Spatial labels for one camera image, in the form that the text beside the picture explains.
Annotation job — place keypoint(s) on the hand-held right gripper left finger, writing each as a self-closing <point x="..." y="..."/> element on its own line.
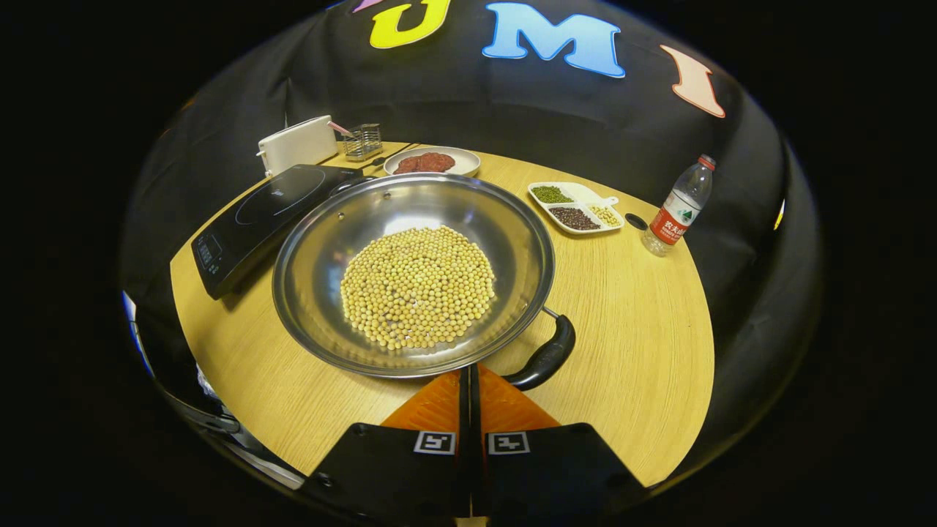
<point x="395" y="476"/>

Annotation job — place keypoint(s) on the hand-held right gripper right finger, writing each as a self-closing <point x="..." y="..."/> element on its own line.
<point x="542" y="476"/>

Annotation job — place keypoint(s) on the stainless steel pot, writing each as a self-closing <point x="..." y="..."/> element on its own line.
<point x="315" y="278"/>

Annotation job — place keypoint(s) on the black induction cooktop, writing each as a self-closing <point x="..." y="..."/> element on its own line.
<point x="256" y="219"/>

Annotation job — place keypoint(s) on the pile of soybeans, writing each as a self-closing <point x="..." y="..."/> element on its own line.
<point x="417" y="285"/>

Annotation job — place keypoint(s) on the pile of red beans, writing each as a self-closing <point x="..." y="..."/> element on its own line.
<point x="575" y="218"/>

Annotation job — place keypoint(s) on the small heap of soybeans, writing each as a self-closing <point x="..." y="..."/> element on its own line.
<point x="605" y="215"/>

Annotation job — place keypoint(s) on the black round table grommet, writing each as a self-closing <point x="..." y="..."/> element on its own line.
<point x="636" y="221"/>

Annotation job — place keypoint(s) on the pile of green mung beans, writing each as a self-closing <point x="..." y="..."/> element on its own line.
<point x="551" y="194"/>

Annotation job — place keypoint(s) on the white divided dish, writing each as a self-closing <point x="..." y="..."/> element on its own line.
<point x="582" y="192"/>

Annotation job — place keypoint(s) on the clear plastic water bottle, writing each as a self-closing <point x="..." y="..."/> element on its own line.
<point x="677" y="212"/>

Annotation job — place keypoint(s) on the red meat patty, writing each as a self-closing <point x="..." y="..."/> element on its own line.
<point x="437" y="162"/>
<point x="406" y="165"/>

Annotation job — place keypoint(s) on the white round plate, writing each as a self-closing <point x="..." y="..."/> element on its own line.
<point x="465" y="161"/>

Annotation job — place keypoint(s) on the white toaster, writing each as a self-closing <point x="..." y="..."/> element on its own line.
<point x="296" y="146"/>

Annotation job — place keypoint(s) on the pink straw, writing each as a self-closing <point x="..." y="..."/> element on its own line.
<point x="340" y="129"/>

